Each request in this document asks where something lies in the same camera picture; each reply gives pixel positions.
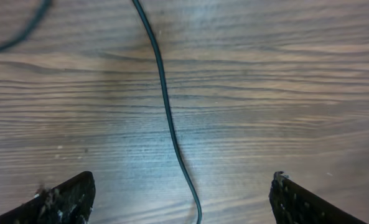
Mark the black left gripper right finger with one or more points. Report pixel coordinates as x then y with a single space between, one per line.
293 204

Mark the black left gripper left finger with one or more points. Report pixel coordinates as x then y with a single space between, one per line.
71 202

